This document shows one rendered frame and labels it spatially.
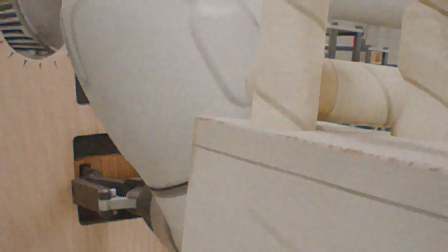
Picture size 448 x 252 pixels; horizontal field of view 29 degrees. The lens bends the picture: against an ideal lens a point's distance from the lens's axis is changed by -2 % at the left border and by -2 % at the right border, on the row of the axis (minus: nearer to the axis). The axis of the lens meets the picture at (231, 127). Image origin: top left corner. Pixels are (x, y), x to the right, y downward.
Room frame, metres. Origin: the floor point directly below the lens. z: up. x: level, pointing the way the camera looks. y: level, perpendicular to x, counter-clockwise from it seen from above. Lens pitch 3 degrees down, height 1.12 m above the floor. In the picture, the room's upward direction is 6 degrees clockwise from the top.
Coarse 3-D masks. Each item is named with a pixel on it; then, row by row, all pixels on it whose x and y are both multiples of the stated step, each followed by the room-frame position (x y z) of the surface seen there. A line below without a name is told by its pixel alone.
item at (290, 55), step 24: (264, 0) 0.42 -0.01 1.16; (288, 0) 0.41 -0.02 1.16; (312, 0) 0.41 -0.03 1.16; (264, 24) 0.42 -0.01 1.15; (288, 24) 0.41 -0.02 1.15; (312, 24) 0.41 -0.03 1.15; (264, 48) 0.42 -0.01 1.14; (288, 48) 0.41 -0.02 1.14; (312, 48) 0.41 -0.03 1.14; (264, 72) 0.42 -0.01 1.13; (288, 72) 0.41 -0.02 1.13; (312, 72) 0.42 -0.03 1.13; (264, 96) 0.42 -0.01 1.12; (288, 96) 0.41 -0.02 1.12; (312, 96) 0.42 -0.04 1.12; (264, 120) 0.42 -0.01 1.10; (288, 120) 0.41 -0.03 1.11; (312, 120) 0.42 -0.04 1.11
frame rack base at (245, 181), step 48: (192, 144) 0.46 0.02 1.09; (240, 144) 0.41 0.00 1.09; (288, 144) 0.37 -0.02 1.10; (336, 144) 0.33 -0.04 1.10; (384, 144) 0.37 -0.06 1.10; (432, 144) 0.41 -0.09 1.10; (192, 192) 0.46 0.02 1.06; (240, 192) 0.40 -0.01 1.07; (288, 192) 0.36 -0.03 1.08; (336, 192) 0.33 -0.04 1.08; (384, 192) 0.30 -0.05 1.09; (432, 192) 0.28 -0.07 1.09; (192, 240) 0.45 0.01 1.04; (240, 240) 0.40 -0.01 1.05; (288, 240) 0.36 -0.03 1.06; (336, 240) 0.32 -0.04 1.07; (384, 240) 0.30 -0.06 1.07; (432, 240) 0.27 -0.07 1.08
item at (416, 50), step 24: (408, 0) 0.46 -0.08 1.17; (432, 0) 0.45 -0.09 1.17; (408, 24) 0.45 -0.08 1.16; (432, 24) 0.45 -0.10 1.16; (408, 48) 0.45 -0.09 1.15; (432, 48) 0.45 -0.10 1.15; (408, 72) 0.45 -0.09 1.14; (432, 72) 0.45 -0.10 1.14; (408, 96) 0.45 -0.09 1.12; (432, 96) 0.45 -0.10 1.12; (408, 120) 0.45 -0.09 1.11; (432, 120) 0.45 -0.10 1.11
